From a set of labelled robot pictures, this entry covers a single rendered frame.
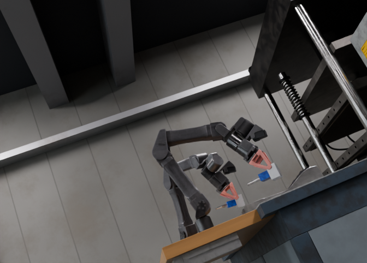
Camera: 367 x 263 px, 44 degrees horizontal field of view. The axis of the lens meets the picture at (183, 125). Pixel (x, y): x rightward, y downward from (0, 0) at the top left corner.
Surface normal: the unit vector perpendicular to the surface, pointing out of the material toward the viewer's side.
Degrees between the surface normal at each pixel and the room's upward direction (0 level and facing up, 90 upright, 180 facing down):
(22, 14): 180
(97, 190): 90
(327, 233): 90
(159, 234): 90
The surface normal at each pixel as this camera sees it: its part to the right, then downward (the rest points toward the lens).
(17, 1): 0.38, 0.86
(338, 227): -0.02, -0.35
